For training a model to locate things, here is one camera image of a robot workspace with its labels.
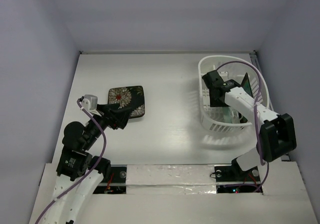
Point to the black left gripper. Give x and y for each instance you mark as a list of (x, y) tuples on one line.
[(122, 116)]

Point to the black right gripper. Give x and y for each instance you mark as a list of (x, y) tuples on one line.
[(215, 99)]

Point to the small black floral plate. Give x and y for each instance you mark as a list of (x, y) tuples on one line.
[(130, 96)]

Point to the pale green plate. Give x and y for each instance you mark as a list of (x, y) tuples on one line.
[(231, 115)]

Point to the large black floral plate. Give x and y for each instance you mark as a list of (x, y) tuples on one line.
[(138, 109)]

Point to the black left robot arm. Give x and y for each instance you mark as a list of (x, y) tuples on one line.
[(82, 167)]

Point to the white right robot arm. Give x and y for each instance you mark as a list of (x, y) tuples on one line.
[(275, 133)]

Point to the white plastic dish rack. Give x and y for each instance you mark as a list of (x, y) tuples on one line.
[(212, 118)]

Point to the black teal square plate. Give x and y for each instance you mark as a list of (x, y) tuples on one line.
[(245, 84)]

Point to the silver taped front panel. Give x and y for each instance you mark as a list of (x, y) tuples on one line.
[(170, 179)]

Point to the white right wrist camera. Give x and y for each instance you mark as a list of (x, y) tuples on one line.
[(224, 75)]

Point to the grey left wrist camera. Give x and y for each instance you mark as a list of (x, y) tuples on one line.
[(88, 102)]

